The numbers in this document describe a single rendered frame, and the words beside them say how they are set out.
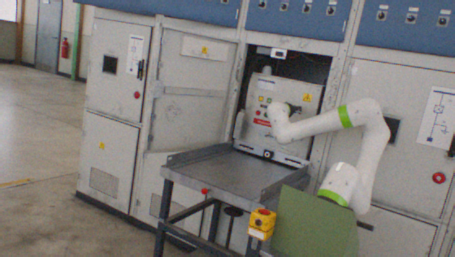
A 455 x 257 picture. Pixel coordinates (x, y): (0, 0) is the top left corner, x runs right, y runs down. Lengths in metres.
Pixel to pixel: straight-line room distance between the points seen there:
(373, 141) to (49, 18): 11.44
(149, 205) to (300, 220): 1.76
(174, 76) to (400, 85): 1.25
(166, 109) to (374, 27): 1.24
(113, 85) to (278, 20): 1.47
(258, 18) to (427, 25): 0.94
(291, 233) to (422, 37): 1.22
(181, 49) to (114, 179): 1.46
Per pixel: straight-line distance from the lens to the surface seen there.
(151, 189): 2.99
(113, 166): 3.24
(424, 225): 2.27
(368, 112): 1.83
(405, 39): 2.17
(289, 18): 2.34
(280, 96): 2.39
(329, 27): 2.25
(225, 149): 2.47
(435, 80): 2.15
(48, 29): 12.62
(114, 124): 3.16
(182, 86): 2.26
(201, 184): 1.86
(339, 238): 1.45
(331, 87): 2.24
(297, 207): 1.48
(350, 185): 1.59
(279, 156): 2.41
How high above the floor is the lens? 1.48
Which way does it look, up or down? 12 degrees down
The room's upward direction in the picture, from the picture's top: 10 degrees clockwise
